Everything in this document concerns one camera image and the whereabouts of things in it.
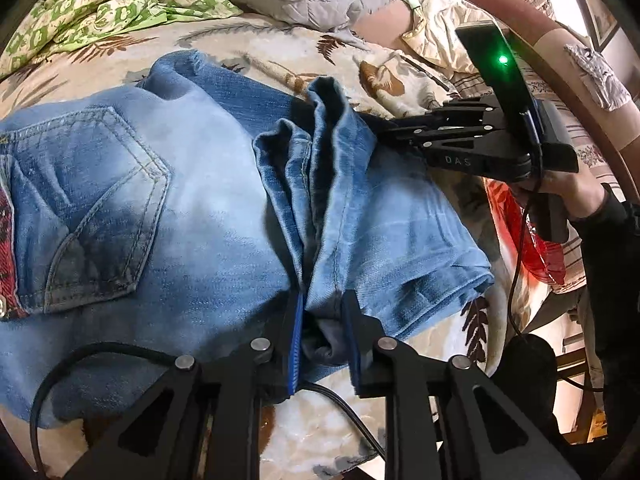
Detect brown headboard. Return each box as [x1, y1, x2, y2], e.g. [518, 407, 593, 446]
[465, 0, 640, 196]

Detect cream crumpled cloth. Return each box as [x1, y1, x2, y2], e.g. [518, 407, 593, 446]
[400, 0, 501, 76]

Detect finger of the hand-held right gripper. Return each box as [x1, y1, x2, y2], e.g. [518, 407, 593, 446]
[392, 94, 507, 133]
[372, 122, 533, 182]

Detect leaf print blanket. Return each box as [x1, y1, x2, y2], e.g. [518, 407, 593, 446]
[0, 12, 556, 480]

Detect green checked quilt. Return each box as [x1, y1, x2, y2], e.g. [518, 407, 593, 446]
[0, 0, 244, 80]

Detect pale grey crumpled cloth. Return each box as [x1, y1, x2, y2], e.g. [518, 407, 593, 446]
[565, 42, 632, 111]

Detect person's right hand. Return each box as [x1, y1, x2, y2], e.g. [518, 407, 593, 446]
[515, 170, 608, 222]

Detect peach pillow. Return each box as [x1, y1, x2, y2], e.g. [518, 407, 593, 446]
[350, 0, 416, 51]

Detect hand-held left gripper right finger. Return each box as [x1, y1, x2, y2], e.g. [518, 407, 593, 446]
[341, 289, 583, 480]

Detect red plastic bag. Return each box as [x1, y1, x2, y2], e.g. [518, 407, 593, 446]
[484, 180, 568, 286]

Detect dark framed wall picture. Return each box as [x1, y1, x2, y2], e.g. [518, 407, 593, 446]
[560, 0, 621, 53]

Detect blue denim pants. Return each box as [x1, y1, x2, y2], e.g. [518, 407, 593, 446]
[0, 50, 496, 431]

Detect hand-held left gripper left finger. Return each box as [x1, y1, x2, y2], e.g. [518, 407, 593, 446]
[62, 290, 307, 480]

